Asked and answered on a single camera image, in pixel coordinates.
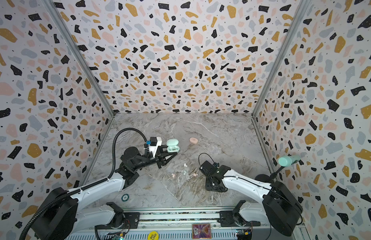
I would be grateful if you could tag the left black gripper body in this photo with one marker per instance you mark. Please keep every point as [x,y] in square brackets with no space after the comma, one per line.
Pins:
[157,158]

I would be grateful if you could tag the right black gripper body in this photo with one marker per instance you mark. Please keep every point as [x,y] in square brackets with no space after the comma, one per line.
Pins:
[204,168]

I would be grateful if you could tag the mint green earbud case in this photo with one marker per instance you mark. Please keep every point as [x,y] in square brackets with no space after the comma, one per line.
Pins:
[172,146]

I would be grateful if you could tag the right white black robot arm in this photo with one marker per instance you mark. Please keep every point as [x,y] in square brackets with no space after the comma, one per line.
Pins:
[278,206]

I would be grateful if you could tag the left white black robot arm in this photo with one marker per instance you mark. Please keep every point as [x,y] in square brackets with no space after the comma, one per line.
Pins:
[66,212]

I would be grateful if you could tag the pink earbud case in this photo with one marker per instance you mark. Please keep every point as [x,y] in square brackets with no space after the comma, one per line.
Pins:
[194,141]

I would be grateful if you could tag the pink square card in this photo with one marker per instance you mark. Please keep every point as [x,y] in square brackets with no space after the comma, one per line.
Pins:
[201,231]

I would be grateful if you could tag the mint green microphone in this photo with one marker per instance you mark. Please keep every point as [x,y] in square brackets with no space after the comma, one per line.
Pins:
[287,161]

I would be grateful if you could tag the yellow round sticker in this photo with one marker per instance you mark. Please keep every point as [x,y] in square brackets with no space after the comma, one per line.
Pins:
[153,236]

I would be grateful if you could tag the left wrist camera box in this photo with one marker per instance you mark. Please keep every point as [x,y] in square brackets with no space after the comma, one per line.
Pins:
[152,146]

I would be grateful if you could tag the teal ring poker chip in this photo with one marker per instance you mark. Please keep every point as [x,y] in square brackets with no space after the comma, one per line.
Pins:
[125,197]

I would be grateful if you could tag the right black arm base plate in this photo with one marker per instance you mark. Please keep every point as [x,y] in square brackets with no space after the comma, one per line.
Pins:
[229,219]

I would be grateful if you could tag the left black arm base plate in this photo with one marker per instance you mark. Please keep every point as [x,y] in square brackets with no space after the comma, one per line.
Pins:
[123,221]

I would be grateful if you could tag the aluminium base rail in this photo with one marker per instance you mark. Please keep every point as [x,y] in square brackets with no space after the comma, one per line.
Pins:
[176,224]

